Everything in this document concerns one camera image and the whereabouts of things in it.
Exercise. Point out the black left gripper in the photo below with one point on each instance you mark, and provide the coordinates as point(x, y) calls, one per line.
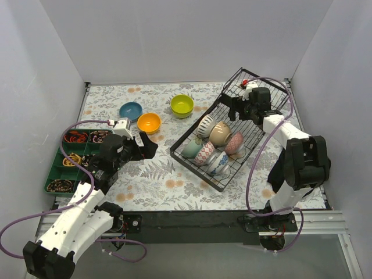
point(137, 149)

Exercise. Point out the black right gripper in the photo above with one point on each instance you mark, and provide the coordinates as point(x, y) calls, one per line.
point(239, 105)

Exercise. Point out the orange plastic bowl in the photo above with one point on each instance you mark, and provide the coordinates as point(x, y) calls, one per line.
point(149, 123)

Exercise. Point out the pink patterned bowl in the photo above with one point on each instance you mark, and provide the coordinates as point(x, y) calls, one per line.
point(235, 144)

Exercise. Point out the blue ceramic bowl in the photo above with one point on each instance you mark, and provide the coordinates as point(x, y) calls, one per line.
point(131, 110)

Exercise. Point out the lime green bowl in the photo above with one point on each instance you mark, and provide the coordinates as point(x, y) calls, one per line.
point(182, 104)
point(182, 114)

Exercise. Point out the blue floral white bowl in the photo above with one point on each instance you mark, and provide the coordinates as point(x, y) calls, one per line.
point(219, 165)

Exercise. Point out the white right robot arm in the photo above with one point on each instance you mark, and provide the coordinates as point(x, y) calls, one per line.
point(303, 163)

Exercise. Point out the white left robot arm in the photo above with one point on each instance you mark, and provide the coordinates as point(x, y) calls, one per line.
point(88, 216)

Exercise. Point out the blue striped white bowl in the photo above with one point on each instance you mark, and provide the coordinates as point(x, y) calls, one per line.
point(206, 126)

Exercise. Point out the beige ceramic bowl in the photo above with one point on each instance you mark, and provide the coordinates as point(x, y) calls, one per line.
point(220, 134)

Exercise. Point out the mint green flower bowl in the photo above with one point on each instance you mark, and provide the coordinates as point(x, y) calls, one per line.
point(192, 148)

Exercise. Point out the dark patterned rubber bands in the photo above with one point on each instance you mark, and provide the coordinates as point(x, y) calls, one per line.
point(97, 136)

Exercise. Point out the red diamond pattern bowl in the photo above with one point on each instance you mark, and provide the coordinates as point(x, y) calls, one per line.
point(204, 156)

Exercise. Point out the yellow rubber bands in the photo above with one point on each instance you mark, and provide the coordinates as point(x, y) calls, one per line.
point(73, 160)

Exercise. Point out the orange rubber bands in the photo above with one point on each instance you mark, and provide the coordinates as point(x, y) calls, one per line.
point(75, 137)

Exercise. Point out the green compartment tray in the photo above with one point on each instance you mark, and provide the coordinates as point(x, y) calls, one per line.
point(79, 146)

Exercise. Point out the black cloth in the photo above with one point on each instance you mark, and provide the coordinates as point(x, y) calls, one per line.
point(276, 175)

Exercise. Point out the brown rubber bands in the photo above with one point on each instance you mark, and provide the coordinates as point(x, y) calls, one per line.
point(62, 186)

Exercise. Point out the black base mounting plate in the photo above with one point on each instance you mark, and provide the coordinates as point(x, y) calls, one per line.
point(199, 227)

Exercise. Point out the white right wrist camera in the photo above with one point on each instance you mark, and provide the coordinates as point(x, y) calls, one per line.
point(247, 86)

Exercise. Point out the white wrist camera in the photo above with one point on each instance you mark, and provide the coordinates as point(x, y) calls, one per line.
point(121, 127)
point(247, 86)

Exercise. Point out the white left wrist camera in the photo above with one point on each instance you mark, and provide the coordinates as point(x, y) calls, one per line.
point(121, 127)

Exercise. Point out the aluminium frame rail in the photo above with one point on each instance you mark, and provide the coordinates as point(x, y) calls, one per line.
point(317, 222)

